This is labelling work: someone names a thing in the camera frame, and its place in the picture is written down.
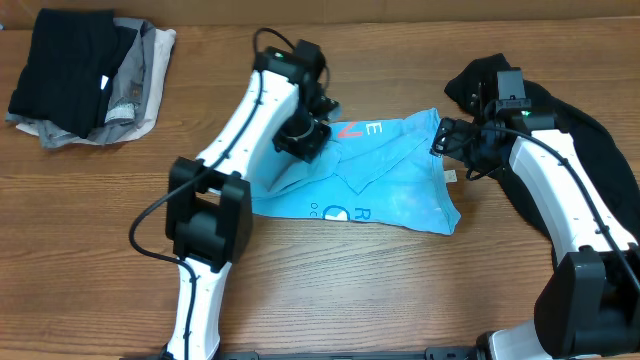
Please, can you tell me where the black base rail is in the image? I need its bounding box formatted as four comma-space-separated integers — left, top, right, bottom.
217, 346, 486, 360

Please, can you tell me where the black folded garment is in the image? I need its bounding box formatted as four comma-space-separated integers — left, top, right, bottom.
8, 8, 138, 138

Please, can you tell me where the black garment on right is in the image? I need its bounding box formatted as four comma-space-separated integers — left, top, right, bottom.
444, 53, 639, 238

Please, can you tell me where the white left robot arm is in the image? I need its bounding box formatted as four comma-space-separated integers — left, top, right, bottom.
161, 41, 340, 359

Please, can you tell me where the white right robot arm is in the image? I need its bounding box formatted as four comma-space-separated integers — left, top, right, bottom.
432, 110, 639, 359

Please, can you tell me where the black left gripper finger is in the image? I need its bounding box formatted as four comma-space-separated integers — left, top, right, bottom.
317, 96, 341, 123
279, 122, 331, 163

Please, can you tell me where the light blue printed t-shirt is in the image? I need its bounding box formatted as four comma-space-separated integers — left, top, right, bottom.
252, 108, 461, 235

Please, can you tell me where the grey folded garment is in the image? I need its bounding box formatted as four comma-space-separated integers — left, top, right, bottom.
6, 18, 156, 149

